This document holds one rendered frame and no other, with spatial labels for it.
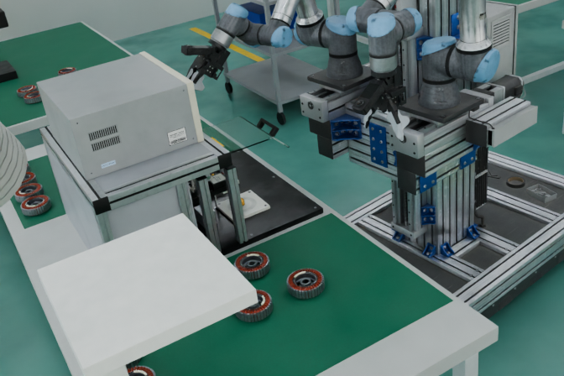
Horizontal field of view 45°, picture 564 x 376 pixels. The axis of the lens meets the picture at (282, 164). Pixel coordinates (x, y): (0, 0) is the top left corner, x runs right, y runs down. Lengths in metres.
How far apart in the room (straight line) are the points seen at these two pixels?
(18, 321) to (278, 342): 1.92
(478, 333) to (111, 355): 1.01
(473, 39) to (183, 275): 1.30
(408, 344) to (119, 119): 1.04
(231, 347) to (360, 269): 0.48
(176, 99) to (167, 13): 5.84
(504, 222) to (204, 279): 2.14
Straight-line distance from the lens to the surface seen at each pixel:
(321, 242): 2.25
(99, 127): 2.05
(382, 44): 1.87
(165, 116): 2.11
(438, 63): 2.38
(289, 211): 2.39
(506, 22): 2.87
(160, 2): 7.88
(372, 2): 2.05
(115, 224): 2.04
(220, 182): 2.34
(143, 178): 2.03
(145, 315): 1.35
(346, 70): 2.75
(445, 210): 2.97
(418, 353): 1.84
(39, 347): 3.37
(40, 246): 2.59
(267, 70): 5.49
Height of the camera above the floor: 2.02
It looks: 28 degrees down
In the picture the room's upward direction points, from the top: 8 degrees counter-clockwise
